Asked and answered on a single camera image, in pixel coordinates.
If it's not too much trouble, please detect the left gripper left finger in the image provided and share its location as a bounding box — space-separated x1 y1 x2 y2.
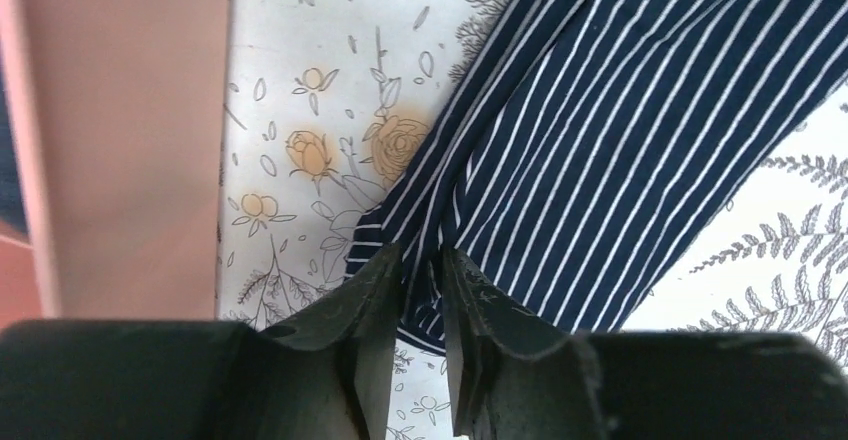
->
1 245 402 439

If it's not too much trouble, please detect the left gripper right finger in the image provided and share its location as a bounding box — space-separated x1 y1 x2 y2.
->
440 248 847 439

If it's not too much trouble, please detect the striped navy garment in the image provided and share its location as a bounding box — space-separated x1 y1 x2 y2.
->
346 0 847 353

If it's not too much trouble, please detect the navy underwear beige waistband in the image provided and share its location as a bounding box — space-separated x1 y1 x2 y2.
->
1 77 28 236

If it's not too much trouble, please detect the pink divided organizer tray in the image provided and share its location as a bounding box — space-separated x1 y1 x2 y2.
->
1 0 229 320

